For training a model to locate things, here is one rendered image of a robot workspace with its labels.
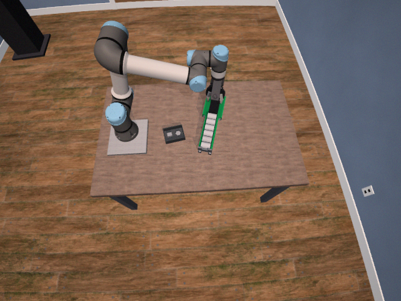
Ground white cylinder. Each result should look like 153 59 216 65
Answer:
200 142 211 149
205 124 215 131
202 135 212 143
207 113 217 120
206 118 216 125
203 130 214 137

